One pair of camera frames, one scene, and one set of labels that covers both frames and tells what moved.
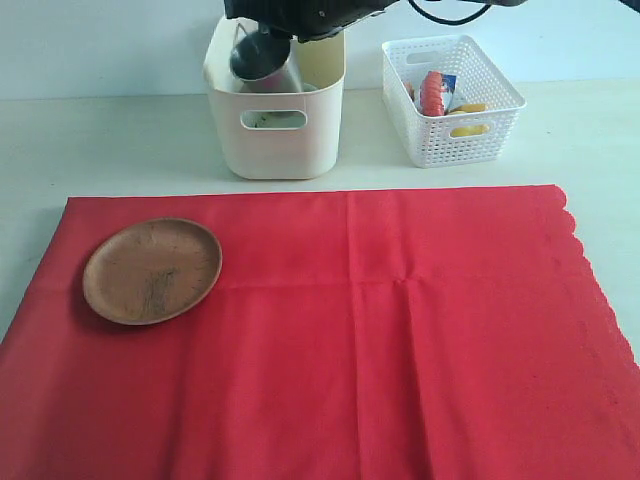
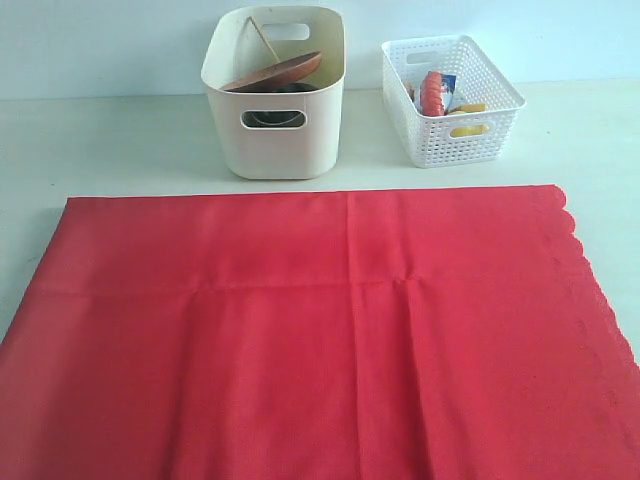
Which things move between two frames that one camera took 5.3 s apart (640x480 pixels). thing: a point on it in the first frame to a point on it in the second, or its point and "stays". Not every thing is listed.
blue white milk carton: (448, 85) stays
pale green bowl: (277, 119) stays
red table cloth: (387, 334) stays
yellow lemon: (469, 130) stays
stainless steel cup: (258, 55) to (293, 87)
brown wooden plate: (151, 271) to (291, 72)
